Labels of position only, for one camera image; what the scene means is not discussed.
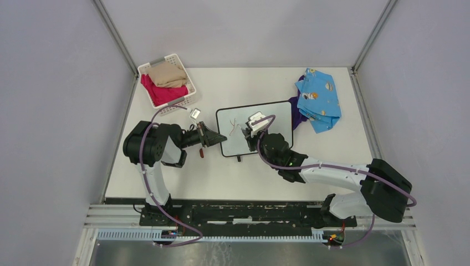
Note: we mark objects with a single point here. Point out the white plastic basket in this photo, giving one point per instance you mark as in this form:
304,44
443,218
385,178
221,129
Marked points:
188,99

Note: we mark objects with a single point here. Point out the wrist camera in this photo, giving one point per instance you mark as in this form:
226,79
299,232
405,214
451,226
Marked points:
256,123
195,114

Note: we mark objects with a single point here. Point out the magenta cloth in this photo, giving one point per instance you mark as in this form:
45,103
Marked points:
160,95

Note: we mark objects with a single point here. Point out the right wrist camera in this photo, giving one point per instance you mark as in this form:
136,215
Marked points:
256,123

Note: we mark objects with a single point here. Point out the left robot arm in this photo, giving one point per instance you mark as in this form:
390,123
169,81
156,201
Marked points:
149,146

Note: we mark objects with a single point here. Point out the beige folded cloth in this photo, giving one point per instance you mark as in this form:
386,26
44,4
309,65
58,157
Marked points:
167,75

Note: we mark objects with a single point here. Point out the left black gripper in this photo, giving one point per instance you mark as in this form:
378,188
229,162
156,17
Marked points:
210,138

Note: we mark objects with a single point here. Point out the purple cloth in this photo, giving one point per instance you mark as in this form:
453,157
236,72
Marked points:
297,117

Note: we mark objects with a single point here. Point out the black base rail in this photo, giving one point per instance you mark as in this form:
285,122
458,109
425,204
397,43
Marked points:
188,220

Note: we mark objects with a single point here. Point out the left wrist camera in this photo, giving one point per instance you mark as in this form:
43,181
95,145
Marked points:
195,114

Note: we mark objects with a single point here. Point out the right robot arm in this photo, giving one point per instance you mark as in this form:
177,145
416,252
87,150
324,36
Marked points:
376,188

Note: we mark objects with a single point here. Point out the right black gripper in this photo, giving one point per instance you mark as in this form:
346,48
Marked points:
250,138

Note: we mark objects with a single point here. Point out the blue patterned cloth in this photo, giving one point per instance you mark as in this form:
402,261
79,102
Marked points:
318,100

